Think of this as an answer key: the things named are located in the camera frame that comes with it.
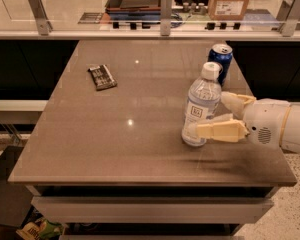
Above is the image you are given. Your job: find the blue soda can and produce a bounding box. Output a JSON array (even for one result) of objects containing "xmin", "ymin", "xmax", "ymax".
[{"xmin": 208, "ymin": 43, "xmax": 233, "ymax": 86}]

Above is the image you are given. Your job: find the middle metal bracket post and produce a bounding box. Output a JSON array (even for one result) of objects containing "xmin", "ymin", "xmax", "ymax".
[{"xmin": 160, "ymin": 0, "xmax": 172, "ymax": 36}]

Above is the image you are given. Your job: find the cardboard box with label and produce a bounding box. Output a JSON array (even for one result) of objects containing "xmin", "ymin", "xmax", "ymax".
[{"xmin": 208, "ymin": 0, "xmax": 249, "ymax": 20}]

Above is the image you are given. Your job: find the green snack bag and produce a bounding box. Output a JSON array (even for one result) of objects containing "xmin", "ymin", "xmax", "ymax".
[{"xmin": 16, "ymin": 219, "xmax": 64, "ymax": 240}]

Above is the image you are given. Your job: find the dark floor panel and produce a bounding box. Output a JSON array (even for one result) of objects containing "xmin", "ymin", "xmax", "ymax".
[{"xmin": 0, "ymin": 146, "xmax": 32, "ymax": 227}]

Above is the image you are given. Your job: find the grey cabinet drawer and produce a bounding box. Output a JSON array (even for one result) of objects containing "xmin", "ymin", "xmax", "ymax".
[{"xmin": 32, "ymin": 197, "xmax": 273, "ymax": 224}]

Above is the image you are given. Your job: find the left metal bracket post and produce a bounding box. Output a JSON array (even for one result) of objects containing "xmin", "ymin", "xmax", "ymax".
[{"xmin": 28, "ymin": 0, "xmax": 52, "ymax": 36}]

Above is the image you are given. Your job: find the rxbar chocolate bar wrapper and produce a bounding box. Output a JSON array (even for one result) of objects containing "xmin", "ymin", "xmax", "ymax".
[{"xmin": 88, "ymin": 64, "xmax": 117, "ymax": 91}]

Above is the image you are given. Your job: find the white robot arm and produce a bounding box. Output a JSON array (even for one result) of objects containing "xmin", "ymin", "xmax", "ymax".
[{"xmin": 188, "ymin": 92, "xmax": 300, "ymax": 154}]

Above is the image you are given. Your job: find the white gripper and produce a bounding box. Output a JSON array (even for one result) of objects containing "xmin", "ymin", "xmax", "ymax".
[{"xmin": 188, "ymin": 91, "xmax": 290, "ymax": 149}]

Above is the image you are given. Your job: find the metal bracket post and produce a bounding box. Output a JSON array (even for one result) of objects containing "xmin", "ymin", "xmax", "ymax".
[
  {"xmin": 280, "ymin": 0, "xmax": 300, "ymax": 37},
  {"xmin": 160, "ymin": 0, "xmax": 172, "ymax": 36},
  {"xmin": 28, "ymin": 0, "xmax": 52, "ymax": 36}
]

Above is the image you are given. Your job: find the right metal bracket post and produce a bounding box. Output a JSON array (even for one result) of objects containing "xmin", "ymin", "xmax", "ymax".
[{"xmin": 280, "ymin": 0, "xmax": 300, "ymax": 37}]

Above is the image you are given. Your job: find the blue plastic water bottle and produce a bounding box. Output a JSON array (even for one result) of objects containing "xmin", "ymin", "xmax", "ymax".
[{"xmin": 181, "ymin": 62, "xmax": 221, "ymax": 147}]

